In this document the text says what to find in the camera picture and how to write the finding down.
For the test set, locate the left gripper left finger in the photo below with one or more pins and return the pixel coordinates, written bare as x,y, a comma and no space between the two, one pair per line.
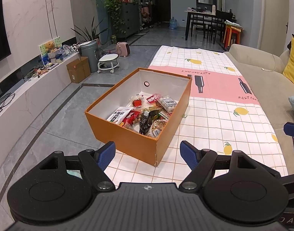
94,163

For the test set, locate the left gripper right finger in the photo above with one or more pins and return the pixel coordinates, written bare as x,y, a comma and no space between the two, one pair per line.
201,163

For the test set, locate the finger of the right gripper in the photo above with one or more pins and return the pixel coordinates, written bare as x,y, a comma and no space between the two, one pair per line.
289,129

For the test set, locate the white gluten snack bag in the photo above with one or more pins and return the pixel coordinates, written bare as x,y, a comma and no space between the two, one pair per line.
119,114

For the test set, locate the red noodle snack bag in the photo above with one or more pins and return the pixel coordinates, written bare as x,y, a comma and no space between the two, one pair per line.
130,118

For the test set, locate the black yellow snack bag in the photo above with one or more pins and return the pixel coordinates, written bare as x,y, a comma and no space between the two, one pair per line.
147,118

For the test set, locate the white yogurt ball pack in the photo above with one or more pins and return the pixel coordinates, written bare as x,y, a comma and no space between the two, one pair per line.
167,103

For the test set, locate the small red label snack pack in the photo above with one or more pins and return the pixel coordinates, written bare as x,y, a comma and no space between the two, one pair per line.
137,100

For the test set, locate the red spicy meat pack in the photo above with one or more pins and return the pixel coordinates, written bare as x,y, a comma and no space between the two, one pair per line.
152,99

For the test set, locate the Mimi shrimp chips bag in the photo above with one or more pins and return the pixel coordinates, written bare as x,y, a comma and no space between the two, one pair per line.
156,128

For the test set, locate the lemon pattern tablecloth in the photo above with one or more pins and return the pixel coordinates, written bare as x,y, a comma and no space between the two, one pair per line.
223,115

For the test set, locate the orange cardboard box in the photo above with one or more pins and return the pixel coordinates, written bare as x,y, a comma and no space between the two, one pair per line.
128,139

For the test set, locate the beige sofa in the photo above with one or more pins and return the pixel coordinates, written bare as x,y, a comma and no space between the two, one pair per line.
263,72

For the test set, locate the brown cardboard carton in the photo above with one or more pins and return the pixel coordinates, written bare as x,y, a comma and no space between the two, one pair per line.
79,69

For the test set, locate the white TV console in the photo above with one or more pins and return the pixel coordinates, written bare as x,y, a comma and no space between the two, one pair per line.
29,101

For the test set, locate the white round rolling stool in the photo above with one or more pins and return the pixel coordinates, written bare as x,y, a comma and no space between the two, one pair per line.
108,62

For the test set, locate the orange stool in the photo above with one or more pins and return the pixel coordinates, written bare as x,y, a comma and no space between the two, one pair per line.
232,34

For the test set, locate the grey trash bin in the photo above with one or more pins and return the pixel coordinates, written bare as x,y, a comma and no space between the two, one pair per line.
88,49

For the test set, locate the teddy bear photo card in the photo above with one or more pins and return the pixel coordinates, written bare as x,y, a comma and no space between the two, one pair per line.
48,49

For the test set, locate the long leaf potted plant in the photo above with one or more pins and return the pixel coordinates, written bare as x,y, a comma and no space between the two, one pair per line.
92,34

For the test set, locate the dark dining table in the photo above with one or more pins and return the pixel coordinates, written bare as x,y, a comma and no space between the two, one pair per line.
211,24

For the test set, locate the dark green cabinet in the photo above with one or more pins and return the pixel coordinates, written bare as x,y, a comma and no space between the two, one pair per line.
130,16

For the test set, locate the blue water jug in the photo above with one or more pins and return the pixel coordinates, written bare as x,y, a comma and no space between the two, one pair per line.
173,23

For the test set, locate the leafy green potted plant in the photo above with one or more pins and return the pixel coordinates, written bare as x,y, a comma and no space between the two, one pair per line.
114,8

